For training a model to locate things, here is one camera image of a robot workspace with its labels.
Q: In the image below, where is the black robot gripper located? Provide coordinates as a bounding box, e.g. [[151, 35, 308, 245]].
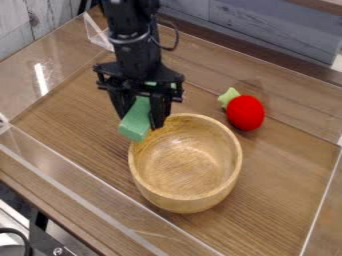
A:
[[92, 34, 185, 131]]

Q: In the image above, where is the green rectangular block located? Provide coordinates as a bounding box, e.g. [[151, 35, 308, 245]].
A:
[[117, 96, 151, 142]]

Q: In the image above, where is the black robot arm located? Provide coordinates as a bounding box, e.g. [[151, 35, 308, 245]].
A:
[[93, 0, 184, 129]]

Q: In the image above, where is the brown wooden bowl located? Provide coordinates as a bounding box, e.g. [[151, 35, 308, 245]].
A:
[[128, 113, 243, 214]]

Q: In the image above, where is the red plush strawberry toy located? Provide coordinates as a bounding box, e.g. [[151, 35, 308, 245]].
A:
[[218, 87, 266, 131]]

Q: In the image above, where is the clear acrylic corner bracket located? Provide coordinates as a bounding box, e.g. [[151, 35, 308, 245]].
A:
[[83, 13, 113, 52]]

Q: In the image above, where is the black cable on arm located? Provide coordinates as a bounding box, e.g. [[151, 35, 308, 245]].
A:
[[151, 14, 180, 52]]

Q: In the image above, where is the clear acrylic tray wall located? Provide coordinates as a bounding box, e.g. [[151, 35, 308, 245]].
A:
[[0, 114, 224, 256]]

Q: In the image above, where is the black table frame clamp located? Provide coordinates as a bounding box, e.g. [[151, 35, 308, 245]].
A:
[[29, 210, 76, 256]]

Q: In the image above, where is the black cable under table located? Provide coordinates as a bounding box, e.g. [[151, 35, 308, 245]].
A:
[[0, 227, 32, 256]]

